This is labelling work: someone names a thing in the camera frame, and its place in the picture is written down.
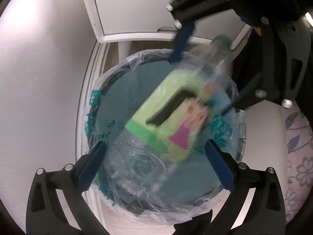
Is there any clear plastic bottle green label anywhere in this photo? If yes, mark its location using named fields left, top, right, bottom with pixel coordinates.
left=106, top=35, right=237, bottom=197

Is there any trash bin with teal liner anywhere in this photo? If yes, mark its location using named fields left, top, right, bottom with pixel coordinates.
left=84, top=49, right=245, bottom=225

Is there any white nightstand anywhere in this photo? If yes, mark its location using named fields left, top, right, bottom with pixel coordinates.
left=84, top=0, right=251, bottom=60

